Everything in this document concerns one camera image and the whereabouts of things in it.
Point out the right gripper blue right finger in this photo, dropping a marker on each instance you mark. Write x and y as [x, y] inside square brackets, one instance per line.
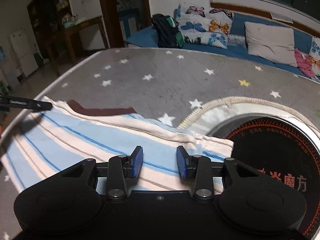
[199, 169]

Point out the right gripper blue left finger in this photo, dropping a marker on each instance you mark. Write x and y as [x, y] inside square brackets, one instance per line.
[123, 167]

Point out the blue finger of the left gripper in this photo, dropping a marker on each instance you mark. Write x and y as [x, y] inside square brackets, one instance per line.
[8, 102]

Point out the blue white striped shirt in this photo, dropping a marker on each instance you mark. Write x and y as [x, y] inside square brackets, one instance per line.
[48, 142]

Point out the white refrigerator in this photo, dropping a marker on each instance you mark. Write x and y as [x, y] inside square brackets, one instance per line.
[23, 53]

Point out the brown wooden side table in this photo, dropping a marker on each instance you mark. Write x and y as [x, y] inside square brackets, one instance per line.
[72, 39]

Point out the black round induction cooktop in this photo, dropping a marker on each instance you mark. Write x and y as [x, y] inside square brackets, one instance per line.
[281, 150]

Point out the grey star pattern table cover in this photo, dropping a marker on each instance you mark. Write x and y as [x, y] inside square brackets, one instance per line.
[170, 84]

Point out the blue sofa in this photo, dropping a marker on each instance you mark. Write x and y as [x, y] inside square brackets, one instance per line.
[236, 46]

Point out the dark backpack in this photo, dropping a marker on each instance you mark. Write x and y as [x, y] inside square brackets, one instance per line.
[169, 35]

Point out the left butterfly pillow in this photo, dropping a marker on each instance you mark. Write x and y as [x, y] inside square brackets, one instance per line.
[206, 26]

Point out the butterfly pillow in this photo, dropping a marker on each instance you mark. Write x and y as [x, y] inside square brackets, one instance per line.
[206, 26]
[314, 55]

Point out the plain grey pillow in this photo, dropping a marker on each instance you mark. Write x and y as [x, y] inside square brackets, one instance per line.
[274, 43]

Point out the pink cloth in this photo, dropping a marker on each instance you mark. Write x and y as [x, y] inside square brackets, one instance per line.
[303, 64]

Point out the right butterfly pillow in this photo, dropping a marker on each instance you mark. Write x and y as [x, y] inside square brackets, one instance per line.
[314, 55]

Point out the book on sofa ledge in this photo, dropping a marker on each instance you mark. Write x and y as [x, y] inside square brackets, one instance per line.
[281, 18]

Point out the brown wooden door frame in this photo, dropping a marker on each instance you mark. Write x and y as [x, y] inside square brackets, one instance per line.
[122, 18]

